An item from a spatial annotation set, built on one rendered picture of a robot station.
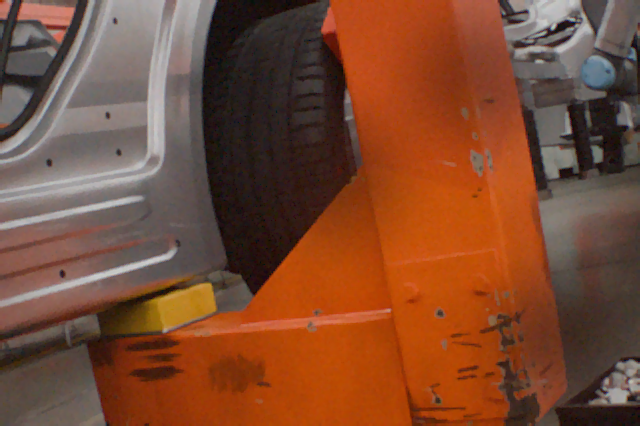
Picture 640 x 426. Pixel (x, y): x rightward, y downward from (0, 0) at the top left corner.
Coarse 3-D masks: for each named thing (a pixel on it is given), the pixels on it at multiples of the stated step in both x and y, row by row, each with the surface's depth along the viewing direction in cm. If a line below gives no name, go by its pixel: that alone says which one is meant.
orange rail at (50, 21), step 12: (0, 0) 953; (0, 12) 955; (24, 12) 992; (36, 12) 1011; (48, 12) 1031; (60, 12) 1051; (72, 12) 1072; (48, 24) 1029; (60, 24) 1049; (60, 36) 1280
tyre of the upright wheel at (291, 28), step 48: (240, 48) 175; (288, 48) 166; (240, 96) 167; (288, 96) 161; (336, 96) 162; (240, 144) 164; (288, 144) 159; (336, 144) 160; (240, 192) 164; (288, 192) 160; (336, 192) 158; (240, 240) 167; (288, 240) 162
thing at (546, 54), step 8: (520, 48) 175; (528, 48) 175; (536, 48) 176; (544, 48) 178; (552, 48) 183; (520, 56) 174; (528, 56) 175; (536, 56) 176; (544, 56) 178; (552, 56) 182
